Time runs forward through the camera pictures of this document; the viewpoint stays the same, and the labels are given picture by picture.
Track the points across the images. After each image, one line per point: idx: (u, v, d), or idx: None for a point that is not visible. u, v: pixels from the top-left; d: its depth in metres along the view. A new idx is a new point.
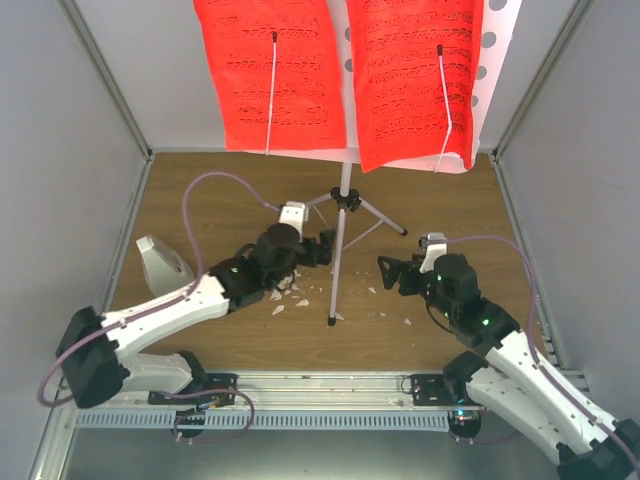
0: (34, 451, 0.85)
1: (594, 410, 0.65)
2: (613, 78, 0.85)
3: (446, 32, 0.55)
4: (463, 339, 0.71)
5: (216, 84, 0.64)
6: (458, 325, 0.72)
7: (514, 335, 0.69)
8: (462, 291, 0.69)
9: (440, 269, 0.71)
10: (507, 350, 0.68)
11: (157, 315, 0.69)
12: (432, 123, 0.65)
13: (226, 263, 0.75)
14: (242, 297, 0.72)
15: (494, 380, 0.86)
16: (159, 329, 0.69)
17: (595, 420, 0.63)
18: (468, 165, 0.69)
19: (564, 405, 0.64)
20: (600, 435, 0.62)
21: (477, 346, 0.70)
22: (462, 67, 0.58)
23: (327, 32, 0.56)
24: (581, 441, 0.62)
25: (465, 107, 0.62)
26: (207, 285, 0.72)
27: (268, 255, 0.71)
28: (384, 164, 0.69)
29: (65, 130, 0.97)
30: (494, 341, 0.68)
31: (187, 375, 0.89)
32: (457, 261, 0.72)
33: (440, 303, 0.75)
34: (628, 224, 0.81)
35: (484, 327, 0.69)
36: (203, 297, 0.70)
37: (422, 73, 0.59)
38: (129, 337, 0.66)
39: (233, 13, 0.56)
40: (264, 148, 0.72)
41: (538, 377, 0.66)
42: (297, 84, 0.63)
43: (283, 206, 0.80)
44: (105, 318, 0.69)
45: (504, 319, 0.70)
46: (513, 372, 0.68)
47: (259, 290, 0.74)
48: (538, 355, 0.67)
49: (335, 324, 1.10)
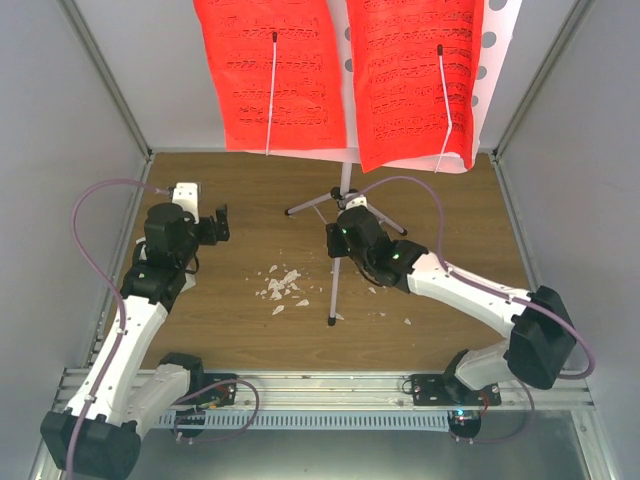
0: (34, 451, 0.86)
1: (511, 289, 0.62)
2: (612, 80, 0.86)
3: (446, 32, 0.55)
4: (385, 281, 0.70)
5: (216, 84, 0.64)
6: (376, 269, 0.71)
7: (425, 257, 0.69)
8: (368, 233, 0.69)
9: (342, 222, 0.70)
10: (419, 273, 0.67)
11: (117, 365, 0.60)
12: (431, 123, 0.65)
13: (129, 276, 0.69)
14: (169, 285, 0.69)
15: (466, 356, 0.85)
16: (127, 373, 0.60)
17: (511, 297, 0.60)
18: (469, 166, 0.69)
19: (480, 296, 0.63)
20: (520, 309, 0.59)
21: (400, 282, 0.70)
22: (462, 67, 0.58)
23: (327, 32, 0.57)
24: (505, 325, 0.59)
25: (465, 107, 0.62)
26: (132, 304, 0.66)
27: (165, 236, 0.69)
28: (385, 164, 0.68)
29: (66, 130, 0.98)
30: (408, 267, 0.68)
31: (183, 371, 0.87)
32: (355, 212, 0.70)
33: (357, 258, 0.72)
34: (628, 223, 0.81)
35: (398, 261, 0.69)
36: (139, 318, 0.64)
37: (422, 73, 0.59)
38: (109, 401, 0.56)
39: (233, 13, 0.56)
40: (264, 148, 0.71)
41: (454, 282, 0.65)
42: (297, 84, 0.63)
43: (175, 187, 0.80)
44: (70, 410, 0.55)
45: (414, 247, 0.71)
46: (434, 290, 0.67)
47: (178, 272, 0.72)
48: (447, 264, 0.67)
49: (334, 324, 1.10)
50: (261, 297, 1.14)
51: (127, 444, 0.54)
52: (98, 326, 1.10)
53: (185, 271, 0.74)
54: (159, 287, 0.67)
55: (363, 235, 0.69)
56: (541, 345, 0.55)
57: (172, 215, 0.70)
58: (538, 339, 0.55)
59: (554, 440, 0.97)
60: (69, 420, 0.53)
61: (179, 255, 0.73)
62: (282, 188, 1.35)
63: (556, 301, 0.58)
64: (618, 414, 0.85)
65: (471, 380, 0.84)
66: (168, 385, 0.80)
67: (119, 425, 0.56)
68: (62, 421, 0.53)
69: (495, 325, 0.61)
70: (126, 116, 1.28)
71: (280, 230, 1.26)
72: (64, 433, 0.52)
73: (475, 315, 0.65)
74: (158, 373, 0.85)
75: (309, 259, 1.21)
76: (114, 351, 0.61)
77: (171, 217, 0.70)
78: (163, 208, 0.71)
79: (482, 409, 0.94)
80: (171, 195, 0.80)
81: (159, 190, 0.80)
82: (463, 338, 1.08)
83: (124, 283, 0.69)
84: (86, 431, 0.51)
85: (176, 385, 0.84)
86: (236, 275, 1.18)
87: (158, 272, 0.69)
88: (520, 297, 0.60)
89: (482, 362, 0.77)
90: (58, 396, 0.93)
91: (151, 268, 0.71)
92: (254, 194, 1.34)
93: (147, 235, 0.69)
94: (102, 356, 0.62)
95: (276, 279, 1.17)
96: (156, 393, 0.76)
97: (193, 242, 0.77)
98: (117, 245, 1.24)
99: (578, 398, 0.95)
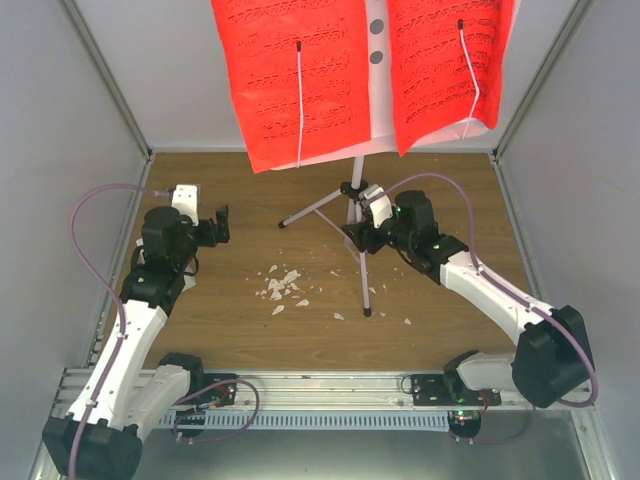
0: (34, 451, 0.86)
1: (535, 299, 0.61)
2: (611, 84, 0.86)
3: (466, 7, 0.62)
4: (419, 267, 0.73)
5: (237, 107, 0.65)
6: (416, 254, 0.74)
7: (462, 254, 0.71)
8: (419, 218, 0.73)
9: (400, 200, 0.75)
10: (453, 264, 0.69)
11: (118, 369, 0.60)
12: (453, 93, 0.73)
13: (127, 281, 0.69)
14: (169, 288, 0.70)
15: (475, 356, 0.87)
16: (128, 376, 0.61)
17: (530, 306, 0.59)
18: (491, 125, 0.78)
19: (503, 299, 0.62)
20: (537, 319, 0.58)
21: (433, 272, 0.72)
22: (480, 35, 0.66)
23: (354, 30, 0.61)
24: (517, 330, 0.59)
25: (485, 71, 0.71)
26: (132, 309, 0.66)
27: (164, 240, 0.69)
28: (414, 143, 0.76)
29: (65, 133, 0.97)
30: (443, 257, 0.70)
31: (182, 372, 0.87)
32: (415, 195, 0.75)
33: (402, 243, 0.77)
34: (628, 223, 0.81)
35: (437, 251, 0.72)
36: (140, 323, 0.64)
37: (445, 48, 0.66)
38: (111, 405, 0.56)
39: (253, 32, 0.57)
40: (295, 159, 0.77)
41: (480, 280, 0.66)
42: (322, 88, 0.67)
43: (175, 189, 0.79)
44: (72, 415, 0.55)
45: (455, 243, 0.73)
46: (462, 283, 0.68)
47: (177, 275, 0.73)
48: (478, 261, 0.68)
49: (371, 315, 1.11)
50: (261, 297, 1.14)
51: (130, 448, 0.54)
52: (98, 325, 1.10)
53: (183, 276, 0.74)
54: (160, 291, 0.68)
55: (413, 218, 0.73)
56: (546, 360, 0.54)
57: (170, 219, 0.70)
58: (547, 350, 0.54)
59: (553, 440, 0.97)
60: (71, 425, 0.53)
61: (176, 258, 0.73)
62: (281, 186, 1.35)
63: (578, 323, 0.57)
64: (617, 414, 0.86)
65: (469, 378, 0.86)
66: (166, 389, 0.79)
67: (121, 429, 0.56)
68: (64, 425, 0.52)
69: (510, 332, 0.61)
70: (126, 117, 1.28)
71: (281, 230, 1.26)
72: (66, 440, 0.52)
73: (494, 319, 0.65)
74: (158, 374, 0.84)
75: (309, 259, 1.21)
76: (114, 354, 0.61)
77: (169, 222, 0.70)
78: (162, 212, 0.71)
79: (482, 409, 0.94)
80: (170, 197, 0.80)
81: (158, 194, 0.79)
82: (463, 338, 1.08)
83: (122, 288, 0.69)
84: (88, 435, 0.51)
85: (176, 386, 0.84)
86: (236, 275, 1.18)
87: (158, 276, 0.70)
88: (541, 308, 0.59)
89: (489, 364, 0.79)
90: (58, 396, 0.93)
91: (149, 273, 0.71)
92: (255, 194, 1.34)
93: (145, 239, 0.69)
94: (101, 361, 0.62)
95: (277, 279, 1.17)
96: (158, 393, 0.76)
97: (191, 245, 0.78)
98: (118, 244, 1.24)
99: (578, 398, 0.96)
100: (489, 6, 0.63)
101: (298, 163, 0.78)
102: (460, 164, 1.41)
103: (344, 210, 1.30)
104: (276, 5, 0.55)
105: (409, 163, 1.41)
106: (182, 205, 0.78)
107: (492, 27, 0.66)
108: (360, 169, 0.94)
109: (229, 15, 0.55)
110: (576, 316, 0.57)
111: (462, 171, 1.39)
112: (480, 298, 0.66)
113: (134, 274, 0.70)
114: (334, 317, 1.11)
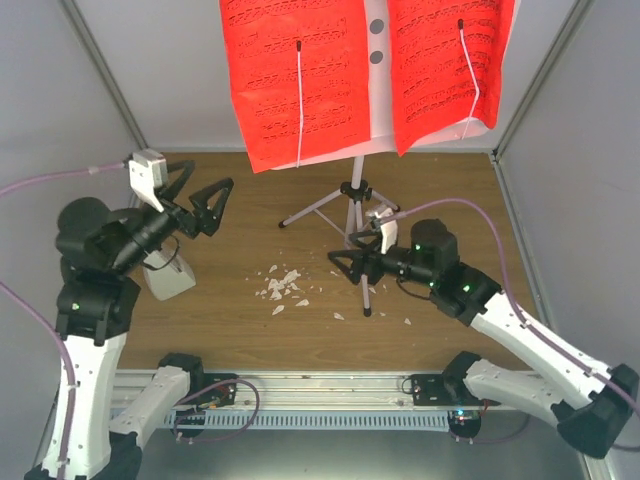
0: (35, 452, 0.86)
1: (588, 361, 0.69)
2: (611, 85, 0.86)
3: (466, 7, 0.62)
4: (447, 311, 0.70)
5: (237, 107, 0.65)
6: (441, 296, 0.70)
7: (497, 297, 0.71)
8: (444, 258, 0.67)
9: (421, 236, 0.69)
10: (494, 315, 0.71)
11: (79, 421, 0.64)
12: (453, 93, 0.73)
13: (63, 309, 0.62)
14: (116, 304, 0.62)
15: (487, 369, 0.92)
16: (95, 424, 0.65)
17: (590, 372, 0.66)
18: (491, 126, 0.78)
19: (558, 362, 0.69)
20: (598, 386, 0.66)
21: (462, 315, 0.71)
22: (480, 35, 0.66)
23: (354, 30, 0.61)
24: (579, 395, 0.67)
25: (485, 71, 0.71)
26: (76, 351, 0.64)
27: (90, 254, 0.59)
28: (414, 143, 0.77)
29: (62, 134, 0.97)
30: (478, 306, 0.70)
31: (183, 374, 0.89)
32: (435, 229, 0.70)
33: (417, 278, 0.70)
34: (629, 223, 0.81)
35: (467, 294, 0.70)
36: (90, 365, 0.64)
37: (445, 48, 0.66)
38: (82, 459, 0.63)
39: (253, 31, 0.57)
40: (295, 159, 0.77)
41: (526, 336, 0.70)
42: (321, 88, 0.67)
43: (131, 158, 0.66)
44: (48, 470, 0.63)
45: (484, 281, 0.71)
46: (504, 334, 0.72)
47: (125, 283, 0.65)
48: (524, 314, 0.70)
49: (370, 314, 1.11)
50: (261, 297, 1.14)
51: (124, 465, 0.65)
52: None
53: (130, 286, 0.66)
54: (106, 313, 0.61)
55: (437, 257, 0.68)
56: (606, 428, 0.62)
57: (87, 229, 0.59)
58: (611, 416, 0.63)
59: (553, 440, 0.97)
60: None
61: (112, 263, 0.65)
62: (281, 186, 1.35)
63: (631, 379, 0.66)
64: None
65: (477, 391, 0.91)
66: (164, 391, 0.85)
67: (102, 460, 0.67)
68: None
69: (565, 391, 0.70)
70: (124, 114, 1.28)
71: (281, 230, 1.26)
72: None
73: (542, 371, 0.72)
74: (157, 378, 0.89)
75: (309, 259, 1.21)
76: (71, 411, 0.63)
77: (91, 229, 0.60)
78: (76, 218, 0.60)
79: (482, 409, 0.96)
80: (126, 166, 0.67)
81: (96, 170, 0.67)
82: (463, 338, 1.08)
83: (60, 317, 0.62)
84: None
85: (176, 386, 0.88)
86: (235, 276, 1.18)
87: (96, 294, 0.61)
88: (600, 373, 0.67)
89: (515, 392, 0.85)
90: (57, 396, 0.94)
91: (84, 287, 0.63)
92: (255, 194, 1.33)
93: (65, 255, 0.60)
94: (63, 408, 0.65)
95: (276, 279, 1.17)
96: (156, 405, 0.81)
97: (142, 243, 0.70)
98: None
99: None
100: (489, 6, 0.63)
101: (299, 163, 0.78)
102: (460, 164, 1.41)
103: (344, 210, 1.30)
104: (277, 4, 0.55)
105: (409, 163, 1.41)
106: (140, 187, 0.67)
107: (492, 27, 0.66)
108: (359, 168, 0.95)
109: (230, 14, 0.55)
110: (632, 375, 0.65)
111: (462, 172, 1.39)
112: (530, 355, 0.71)
113: (67, 298, 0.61)
114: (334, 317, 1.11)
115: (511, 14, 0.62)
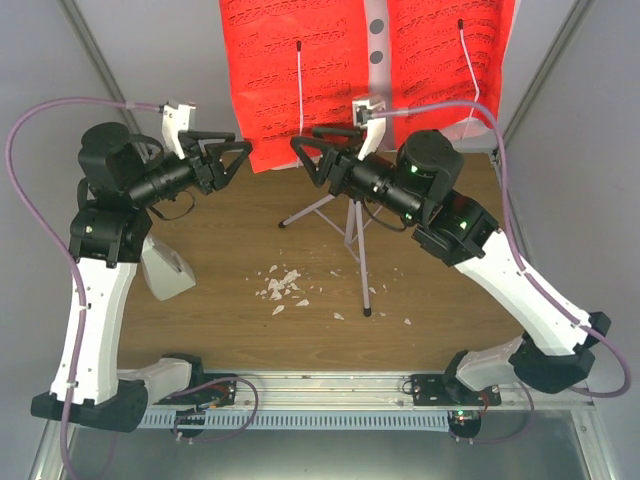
0: (34, 452, 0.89)
1: (575, 311, 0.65)
2: (612, 88, 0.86)
3: (466, 7, 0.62)
4: (436, 249, 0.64)
5: (237, 106, 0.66)
6: (430, 230, 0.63)
7: (495, 237, 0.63)
8: (442, 188, 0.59)
9: (419, 159, 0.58)
10: (490, 260, 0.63)
11: (91, 341, 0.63)
12: (453, 94, 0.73)
13: (75, 232, 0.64)
14: (128, 233, 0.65)
15: (470, 358, 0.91)
16: (105, 349, 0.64)
17: (578, 324, 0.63)
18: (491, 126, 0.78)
19: (548, 314, 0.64)
20: (580, 337, 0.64)
21: (452, 252, 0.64)
22: (480, 35, 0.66)
23: (354, 30, 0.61)
24: (563, 348, 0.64)
25: (486, 71, 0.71)
26: (90, 272, 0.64)
27: (110, 171, 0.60)
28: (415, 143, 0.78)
29: (58, 138, 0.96)
30: (477, 249, 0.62)
31: (186, 364, 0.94)
32: (439, 153, 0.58)
33: (394, 200, 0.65)
34: (631, 223, 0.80)
35: (464, 233, 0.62)
36: (102, 287, 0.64)
37: (445, 48, 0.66)
38: (92, 382, 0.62)
39: (253, 31, 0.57)
40: (295, 159, 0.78)
41: (520, 282, 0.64)
42: (321, 89, 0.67)
43: (165, 104, 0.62)
44: (56, 394, 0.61)
45: (482, 219, 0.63)
46: (498, 280, 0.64)
47: (138, 215, 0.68)
48: (523, 261, 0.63)
49: (370, 314, 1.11)
50: (261, 297, 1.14)
51: (130, 403, 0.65)
52: None
53: (140, 220, 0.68)
54: (117, 238, 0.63)
55: (435, 186, 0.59)
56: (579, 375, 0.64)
57: (115, 145, 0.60)
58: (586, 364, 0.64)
59: (553, 440, 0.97)
60: (57, 405, 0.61)
61: (130, 193, 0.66)
62: (280, 186, 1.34)
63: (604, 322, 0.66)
64: (618, 415, 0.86)
65: (471, 381, 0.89)
66: (170, 368, 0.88)
67: (111, 391, 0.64)
68: (51, 406, 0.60)
69: (538, 335, 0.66)
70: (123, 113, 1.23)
71: (281, 230, 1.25)
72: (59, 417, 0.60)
73: (522, 320, 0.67)
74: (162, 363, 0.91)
75: (309, 259, 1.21)
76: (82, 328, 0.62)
77: (115, 146, 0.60)
78: (103, 135, 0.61)
79: (482, 409, 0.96)
80: (160, 111, 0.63)
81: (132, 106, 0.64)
82: (463, 338, 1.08)
83: (73, 239, 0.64)
84: (79, 414, 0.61)
85: (179, 373, 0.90)
86: (235, 276, 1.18)
87: (110, 218, 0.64)
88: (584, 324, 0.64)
89: (485, 364, 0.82)
90: None
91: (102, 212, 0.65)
92: (255, 193, 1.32)
93: (88, 173, 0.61)
94: (73, 331, 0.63)
95: (276, 279, 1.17)
96: (159, 372, 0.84)
97: (160, 186, 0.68)
98: None
99: (578, 399, 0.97)
100: (490, 6, 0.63)
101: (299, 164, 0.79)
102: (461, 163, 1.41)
103: (344, 210, 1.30)
104: (276, 5, 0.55)
105: None
106: (168, 131, 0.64)
107: (492, 27, 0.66)
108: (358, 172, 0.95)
109: (230, 14, 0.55)
110: (607, 319, 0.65)
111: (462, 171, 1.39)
112: (516, 304, 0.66)
113: (82, 220, 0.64)
114: (334, 317, 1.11)
115: (511, 15, 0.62)
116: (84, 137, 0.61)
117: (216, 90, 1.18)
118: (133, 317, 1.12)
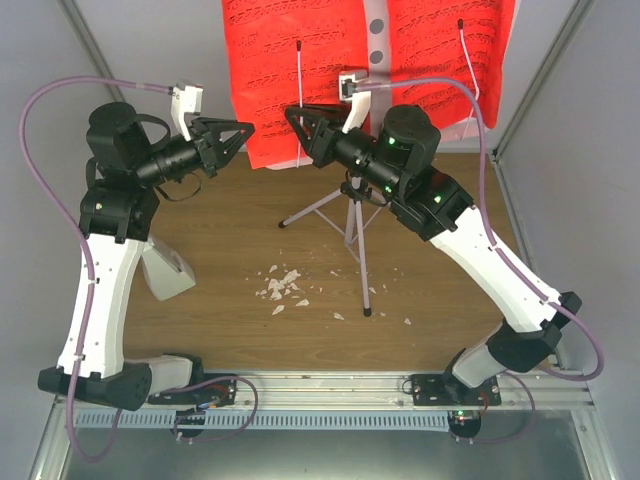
0: (34, 451, 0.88)
1: (545, 288, 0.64)
2: (611, 89, 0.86)
3: (466, 7, 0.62)
4: (412, 222, 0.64)
5: (237, 105, 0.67)
6: (407, 203, 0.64)
7: (469, 212, 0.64)
8: (419, 160, 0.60)
9: (398, 131, 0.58)
10: (462, 232, 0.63)
11: (97, 316, 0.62)
12: (452, 94, 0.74)
13: (85, 209, 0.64)
14: (137, 211, 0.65)
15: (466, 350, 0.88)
16: (112, 325, 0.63)
17: (546, 300, 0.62)
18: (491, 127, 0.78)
19: (517, 289, 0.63)
20: (549, 314, 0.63)
21: (427, 227, 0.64)
22: (480, 35, 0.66)
23: (354, 30, 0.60)
24: (530, 324, 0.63)
25: (486, 71, 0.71)
26: (98, 248, 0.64)
27: (117, 149, 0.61)
28: None
29: (57, 138, 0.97)
30: (449, 223, 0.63)
31: (187, 361, 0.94)
32: (418, 126, 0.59)
33: (374, 174, 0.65)
34: (630, 224, 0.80)
35: (438, 207, 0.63)
36: (110, 263, 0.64)
37: (445, 48, 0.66)
38: (99, 356, 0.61)
39: (254, 31, 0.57)
40: (294, 158, 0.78)
41: (490, 256, 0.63)
42: (320, 87, 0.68)
43: (174, 86, 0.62)
44: (63, 369, 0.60)
45: (456, 195, 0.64)
46: (469, 254, 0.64)
47: (146, 194, 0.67)
48: (494, 236, 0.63)
49: (370, 314, 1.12)
50: (261, 297, 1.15)
51: (133, 382, 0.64)
52: None
53: (148, 199, 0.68)
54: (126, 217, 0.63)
55: (413, 158, 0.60)
56: (547, 352, 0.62)
57: (121, 124, 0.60)
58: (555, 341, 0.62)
59: (554, 440, 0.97)
60: (64, 379, 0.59)
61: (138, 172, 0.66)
62: (281, 186, 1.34)
63: (574, 302, 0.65)
64: (619, 416, 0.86)
65: (468, 377, 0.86)
66: (173, 364, 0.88)
67: (118, 367, 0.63)
68: (58, 380, 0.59)
69: (509, 312, 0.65)
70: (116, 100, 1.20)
71: (280, 230, 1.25)
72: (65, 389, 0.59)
73: (493, 297, 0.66)
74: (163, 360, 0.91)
75: (309, 259, 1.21)
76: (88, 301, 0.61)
77: (121, 125, 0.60)
78: (110, 113, 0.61)
79: (482, 409, 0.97)
80: (169, 93, 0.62)
81: (140, 87, 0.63)
82: (463, 338, 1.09)
83: (82, 218, 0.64)
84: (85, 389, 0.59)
85: (180, 372, 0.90)
86: (236, 276, 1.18)
87: (119, 197, 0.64)
88: (553, 301, 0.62)
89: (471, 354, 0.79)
90: (58, 396, 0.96)
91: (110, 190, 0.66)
92: (255, 193, 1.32)
93: (96, 151, 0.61)
94: (81, 306, 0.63)
95: (277, 279, 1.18)
96: (160, 364, 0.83)
97: (167, 167, 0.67)
98: None
99: (578, 399, 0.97)
100: (490, 6, 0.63)
101: (298, 162, 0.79)
102: (460, 164, 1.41)
103: (344, 210, 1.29)
104: (276, 4, 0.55)
105: None
106: (177, 113, 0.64)
107: (492, 27, 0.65)
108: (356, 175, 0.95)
109: (230, 13, 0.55)
110: (578, 300, 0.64)
111: (462, 172, 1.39)
112: (487, 279, 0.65)
113: (92, 198, 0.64)
114: (334, 317, 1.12)
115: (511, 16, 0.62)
116: (92, 116, 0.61)
117: (216, 91, 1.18)
118: (133, 316, 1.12)
